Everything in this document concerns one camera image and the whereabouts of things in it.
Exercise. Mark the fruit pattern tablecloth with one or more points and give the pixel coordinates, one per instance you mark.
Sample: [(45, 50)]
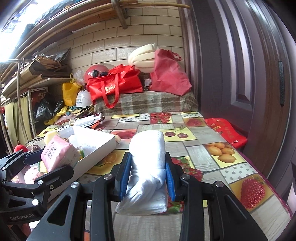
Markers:
[(190, 143)]

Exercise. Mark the white hard hat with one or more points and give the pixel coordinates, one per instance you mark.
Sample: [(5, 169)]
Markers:
[(83, 99)]

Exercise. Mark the white rectangular device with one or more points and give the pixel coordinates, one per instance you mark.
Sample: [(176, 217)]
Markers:
[(89, 120)]

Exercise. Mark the white cardboard box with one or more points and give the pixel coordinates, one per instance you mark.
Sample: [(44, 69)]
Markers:
[(96, 145)]

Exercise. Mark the red helmet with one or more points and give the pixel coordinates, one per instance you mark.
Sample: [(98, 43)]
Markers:
[(95, 71)]

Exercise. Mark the red bag beside door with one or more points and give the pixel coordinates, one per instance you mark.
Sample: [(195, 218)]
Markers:
[(227, 131)]

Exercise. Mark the pale yellow sponge block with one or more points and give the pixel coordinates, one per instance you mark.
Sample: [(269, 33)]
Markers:
[(49, 135)]

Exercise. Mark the yellow plastic bag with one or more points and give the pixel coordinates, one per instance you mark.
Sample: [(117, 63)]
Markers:
[(70, 91)]

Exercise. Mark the metal storage shelf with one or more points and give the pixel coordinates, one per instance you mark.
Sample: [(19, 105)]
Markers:
[(27, 87)]

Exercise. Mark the white towel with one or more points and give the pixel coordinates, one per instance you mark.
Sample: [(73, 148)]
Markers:
[(146, 192)]

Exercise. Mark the red tote bag with handles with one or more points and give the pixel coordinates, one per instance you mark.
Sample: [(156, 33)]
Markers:
[(121, 79)]

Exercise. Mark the dark red fabric bag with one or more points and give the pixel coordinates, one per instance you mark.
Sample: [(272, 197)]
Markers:
[(168, 76)]

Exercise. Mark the pink tissue pack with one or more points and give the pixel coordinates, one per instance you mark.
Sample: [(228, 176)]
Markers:
[(58, 153)]

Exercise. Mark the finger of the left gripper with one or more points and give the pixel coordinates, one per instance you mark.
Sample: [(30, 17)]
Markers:
[(54, 179), (12, 164)]

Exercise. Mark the black plastic bag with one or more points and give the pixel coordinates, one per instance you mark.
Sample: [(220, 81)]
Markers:
[(45, 110)]

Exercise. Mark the cream foam roll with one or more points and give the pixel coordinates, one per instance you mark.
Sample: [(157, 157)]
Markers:
[(142, 58)]

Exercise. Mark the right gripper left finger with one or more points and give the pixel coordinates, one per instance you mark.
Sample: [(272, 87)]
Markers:
[(65, 219)]

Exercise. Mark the plaid covered bench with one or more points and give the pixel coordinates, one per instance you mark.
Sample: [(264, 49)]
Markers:
[(148, 102)]

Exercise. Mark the red strawberry plush toy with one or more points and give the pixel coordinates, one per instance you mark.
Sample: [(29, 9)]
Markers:
[(20, 147)]

